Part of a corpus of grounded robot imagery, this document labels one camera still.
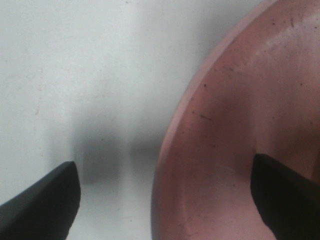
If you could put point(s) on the pink round plate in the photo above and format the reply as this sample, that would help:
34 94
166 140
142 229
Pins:
257 92

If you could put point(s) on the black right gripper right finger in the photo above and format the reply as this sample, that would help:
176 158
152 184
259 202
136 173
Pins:
288 203

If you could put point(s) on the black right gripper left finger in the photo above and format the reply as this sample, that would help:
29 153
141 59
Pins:
46 210

